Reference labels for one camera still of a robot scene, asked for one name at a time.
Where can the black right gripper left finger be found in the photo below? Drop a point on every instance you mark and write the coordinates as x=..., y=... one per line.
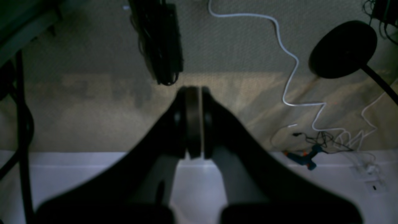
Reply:
x=108, y=197

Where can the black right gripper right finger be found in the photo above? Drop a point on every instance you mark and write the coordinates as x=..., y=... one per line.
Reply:
x=259, y=189

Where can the blue orange hand tool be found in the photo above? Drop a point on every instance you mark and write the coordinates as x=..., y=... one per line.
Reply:
x=306, y=158

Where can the black round stand base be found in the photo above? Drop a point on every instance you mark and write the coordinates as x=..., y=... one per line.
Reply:
x=346, y=49

